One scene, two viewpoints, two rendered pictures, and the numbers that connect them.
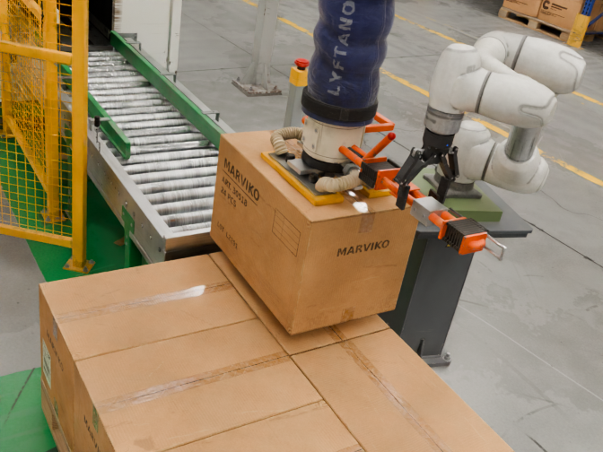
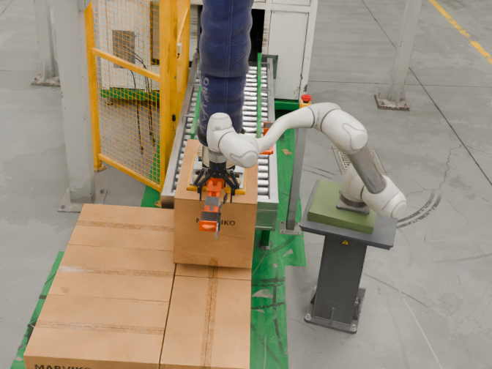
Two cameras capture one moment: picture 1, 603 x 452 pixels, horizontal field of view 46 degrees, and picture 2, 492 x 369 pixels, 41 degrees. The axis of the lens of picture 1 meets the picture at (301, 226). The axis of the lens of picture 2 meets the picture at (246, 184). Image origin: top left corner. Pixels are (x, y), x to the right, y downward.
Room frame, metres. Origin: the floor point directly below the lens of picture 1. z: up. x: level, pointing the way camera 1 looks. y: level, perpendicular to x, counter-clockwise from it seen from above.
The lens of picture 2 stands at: (-0.26, -1.81, 2.79)
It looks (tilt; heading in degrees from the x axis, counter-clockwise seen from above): 32 degrees down; 35
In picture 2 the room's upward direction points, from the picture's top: 5 degrees clockwise
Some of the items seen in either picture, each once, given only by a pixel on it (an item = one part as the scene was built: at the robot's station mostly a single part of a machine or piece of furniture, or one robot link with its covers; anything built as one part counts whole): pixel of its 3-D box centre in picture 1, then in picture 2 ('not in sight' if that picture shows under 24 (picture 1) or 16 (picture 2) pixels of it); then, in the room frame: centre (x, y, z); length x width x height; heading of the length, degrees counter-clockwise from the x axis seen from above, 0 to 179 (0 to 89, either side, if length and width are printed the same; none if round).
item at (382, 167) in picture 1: (380, 172); (215, 178); (1.82, -0.19, 1.15); 0.10 x 0.08 x 0.06; 125
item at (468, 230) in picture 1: (462, 235); (208, 220); (1.53, -0.39, 1.16); 0.08 x 0.07 x 0.05; 35
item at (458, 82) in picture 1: (459, 78); (221, 132); (1.69, -0.31, 1.49); 0.13 x 0.11 x 0.16; 71
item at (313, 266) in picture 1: (307, 221); (217, 200); (2.07, -0.02, 0.82); 0.60 x 0.40 x 0.40; 35
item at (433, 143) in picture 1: (435, 146); (217, 168); (1.69, -0.30, 1.31); 0.08 x 0.07 x 0.09; 125
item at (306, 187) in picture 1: (301, 171); (199, 169); (1.97, 0.03, 1.04); 0.34 x 0.10 x 0.05; 35
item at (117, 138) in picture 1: (67, 85); (195, 89); (3.43, 1.31, 0.60); 1.60 x 0.10 x 0.09; 36
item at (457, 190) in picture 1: (450, 178); (354, 196); (2.61, -0.55, 0.83); 0.22 x 0.18 x 0.06; 25
